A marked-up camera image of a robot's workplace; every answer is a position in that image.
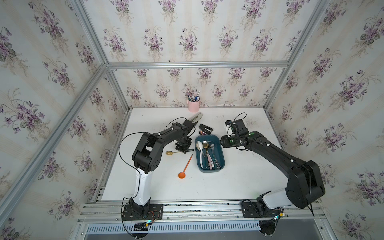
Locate white plastic spoon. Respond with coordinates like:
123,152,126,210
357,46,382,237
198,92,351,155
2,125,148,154
196,141,204,169

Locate gold spoon green handle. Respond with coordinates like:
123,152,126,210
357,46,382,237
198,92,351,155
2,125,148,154
203,140,210,166
166,151,184,156

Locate teal plastic storage box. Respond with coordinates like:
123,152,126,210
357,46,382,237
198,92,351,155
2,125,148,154
195,135,225,173

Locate steel spoon green handle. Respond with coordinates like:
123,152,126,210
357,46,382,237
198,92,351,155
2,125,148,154
210,144,221,169

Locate orange plastic spoon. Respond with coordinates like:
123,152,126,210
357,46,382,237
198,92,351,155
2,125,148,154
178,154,193,179

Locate steel spoon pink handle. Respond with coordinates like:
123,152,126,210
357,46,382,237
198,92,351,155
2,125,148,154
206,150,214,170

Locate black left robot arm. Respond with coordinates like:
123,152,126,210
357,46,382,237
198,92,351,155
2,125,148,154
129,120,197,215

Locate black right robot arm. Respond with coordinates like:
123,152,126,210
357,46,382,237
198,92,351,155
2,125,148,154
220,131,326,209

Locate pink pen cup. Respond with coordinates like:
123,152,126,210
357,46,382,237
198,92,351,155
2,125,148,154
188,98,200,113

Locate pens in cup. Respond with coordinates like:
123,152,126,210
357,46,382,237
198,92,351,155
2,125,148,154
186,92,200,103

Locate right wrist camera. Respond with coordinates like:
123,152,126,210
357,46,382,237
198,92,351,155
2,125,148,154
225,119,249,137

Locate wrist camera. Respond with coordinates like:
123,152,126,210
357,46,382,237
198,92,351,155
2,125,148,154
225,119,249,137
182,120,197,134

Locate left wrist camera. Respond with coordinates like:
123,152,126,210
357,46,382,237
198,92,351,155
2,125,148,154
182,120,197,134

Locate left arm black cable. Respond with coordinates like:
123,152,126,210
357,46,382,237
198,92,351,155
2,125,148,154
118,131,145,199

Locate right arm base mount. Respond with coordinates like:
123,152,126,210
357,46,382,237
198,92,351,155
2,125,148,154
241,199,284,219

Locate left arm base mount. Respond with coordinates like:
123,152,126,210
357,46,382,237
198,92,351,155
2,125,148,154
122,204,164,221

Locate white slotted cable duct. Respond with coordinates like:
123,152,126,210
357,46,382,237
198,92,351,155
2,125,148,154
85,220,261,235

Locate aluminium rail frame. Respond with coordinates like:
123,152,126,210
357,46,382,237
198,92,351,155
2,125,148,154
70,200,337,240

